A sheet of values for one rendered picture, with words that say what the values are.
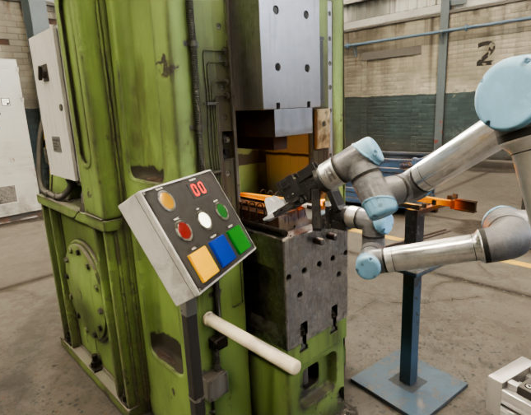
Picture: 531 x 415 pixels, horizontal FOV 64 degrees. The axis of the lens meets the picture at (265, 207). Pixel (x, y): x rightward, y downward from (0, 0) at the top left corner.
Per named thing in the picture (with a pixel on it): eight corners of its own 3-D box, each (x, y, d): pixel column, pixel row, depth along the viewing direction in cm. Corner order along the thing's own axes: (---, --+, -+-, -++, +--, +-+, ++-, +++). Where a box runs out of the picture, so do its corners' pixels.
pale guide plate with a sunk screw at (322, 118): (330, 146, 188) (330, 108, 184) (318, 149, 182) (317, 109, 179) (327, 146, 190) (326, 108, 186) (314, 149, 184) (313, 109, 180)
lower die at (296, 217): (314, 222, 169) (314, 202, 167) (278, 234, 156) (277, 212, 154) (246, 207, 199) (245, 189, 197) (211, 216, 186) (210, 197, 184)
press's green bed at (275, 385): (347, 408, 196) (347, 315, 185) (291, 454, 171) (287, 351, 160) (265, 360, 236) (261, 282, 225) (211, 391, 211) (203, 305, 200)
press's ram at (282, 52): (334, 105, 167) (334, -4, 158) (263, 109, 142) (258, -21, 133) (263, 109, 198) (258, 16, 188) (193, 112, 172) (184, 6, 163)
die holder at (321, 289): (347, 315, 185) (348, 217, 174) (287, 352, 160) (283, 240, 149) (262, 282, 225) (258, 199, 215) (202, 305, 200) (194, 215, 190)
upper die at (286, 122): (312, 132, 161) (312, 107, 159) (275, 137, 148) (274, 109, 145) (242, 131, 191) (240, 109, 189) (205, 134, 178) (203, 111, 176)
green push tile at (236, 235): (252, 245, 125) (238, 223, 125) (241, 254, 118) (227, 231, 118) (247, 247, 126) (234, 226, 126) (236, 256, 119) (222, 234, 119)
